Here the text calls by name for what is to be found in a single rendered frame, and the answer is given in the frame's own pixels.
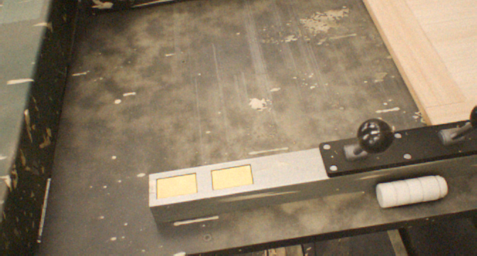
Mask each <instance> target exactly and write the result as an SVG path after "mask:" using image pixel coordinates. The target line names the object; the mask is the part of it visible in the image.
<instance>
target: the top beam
mask: <svg viewBox="0 0 477 256"><path fill-rule="evenodd" d="M78 3H79V0H0V256H35V253H36V248H37V243H38V234H39V230H40V222H41V217H42V212H43V204H44V200H45V191H47V186H48V178H49V174H50V165H51V160H52V156H53V148H54V143H55V134H56V130H57V122H58V117H59V112H60V104H62V95H63V91H64V86H65V78H66V74H67V65H68V60H69V55H70V48H71V42H72V34H73V29H74V25H75V21H76V16H77V8H78Z"/></svg>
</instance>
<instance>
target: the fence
mask: <svg viewBox="0 0 477 256"><path fill-rule="evenodd" d="M246 165H250V168H251V172H252V176H253V184H249V185H245V186H240V187H231V188H226V189H217V190H214V188H213V181H212V172H213V171H217V170H222V169H231V168H236V167H245V166H246ZM474 173H477V155H472V156H467V157H458V158H453V159H447V160H439V161H433V162H424V163H419V164H414V165H405V166H400V167H396V168H391V169H382V170H377V171H372V172H363V173H357V174H348V175H343V176H338V177H328V176H327V173H326V170H325V168H324V163H323V160H322V156H321V153H320V150H319V148H314V149H309V150H300V151H295V152H290V153H285V154H281V155H271V156H267V157H257V158H253V159H247V160H239V161H233V162H223V163H219V164H214V165H205V166H204V167H195V168H190V169H181V170H176V171H171V172H162V173H156V174H149V208H150V211H151V213H152V214H153V217H154V220H155V223H165V222H171V221H175V220H180V219H185V218H194V217H199V216H208V215H213V214H218V213H227V212H232V211H241V210H246V209H251V208H260V207H265V206H270V205H275V204H284V203H289V202H294V201H303V200H308V199H317V198H322V197H328V196H336V195H342V194H350V193H351V192H356V191H365V190H370V189H376V187H377V185H378V184H383V183H388V182H390V183H391V182H397V181H403V180H404V179H412V178H417V177H426V176H431V175H432V176H436V175H439V176H440V177H443V178H446V177H455V176H460V175H465V174H474ZM189 174H196V179H197V189H198V192H197V193H196V194H188V195H182V196H174V197H168V198H164V199H158V180H160V179H164V178H169V177H179V176H183V175H189Z"/></svg>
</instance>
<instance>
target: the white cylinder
mask: <svg viewBox="0 0 477 256"><path fill-rule="evenodd" d="M446 193H447V186H446V182H445V179H444V178H443V177H440V176H439V175H436V176H432V175H431V176H426V177H417V178H412V179H404V180H403V181H397V182H391V183H390V182H388V183H383V184H378V185H377V187H376V194H377V198H378V202H379V204H380V207H382V208H389V207H391V206H394V205H396V206H399V205H403V204H413V203H417V202H421V201H431V200H436V199H440V198H444V196H445V195H446Z"/></svg>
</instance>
